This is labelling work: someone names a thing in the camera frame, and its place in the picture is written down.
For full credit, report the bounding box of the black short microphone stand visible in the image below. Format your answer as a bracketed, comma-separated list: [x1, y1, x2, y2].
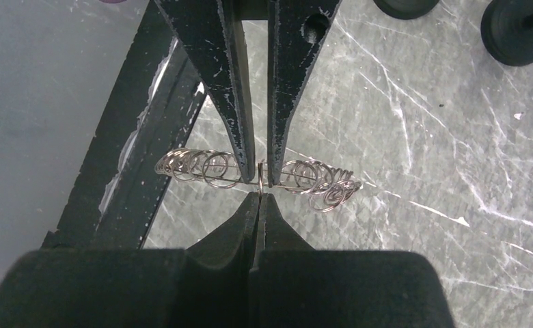
[374, 0, 440, 20]

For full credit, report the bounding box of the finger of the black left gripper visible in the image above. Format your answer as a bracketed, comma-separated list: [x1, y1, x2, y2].
[266, 0, 341, 185]
[156, 0, 256, 183]

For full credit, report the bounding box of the metal disc with keyrings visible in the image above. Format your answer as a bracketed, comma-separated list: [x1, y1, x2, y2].
[154, 148, 364, 213]

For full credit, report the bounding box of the black round stand base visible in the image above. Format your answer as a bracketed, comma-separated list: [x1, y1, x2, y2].
[480, 0, 533, 67]

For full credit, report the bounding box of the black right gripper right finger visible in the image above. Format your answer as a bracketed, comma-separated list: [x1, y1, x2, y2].
[250, 194, 454, 327]

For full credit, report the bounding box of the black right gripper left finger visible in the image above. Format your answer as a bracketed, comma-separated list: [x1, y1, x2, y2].
[0, 193, 260, 327]

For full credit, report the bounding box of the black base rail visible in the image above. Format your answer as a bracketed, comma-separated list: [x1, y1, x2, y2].
[42, 1, 206, 249]

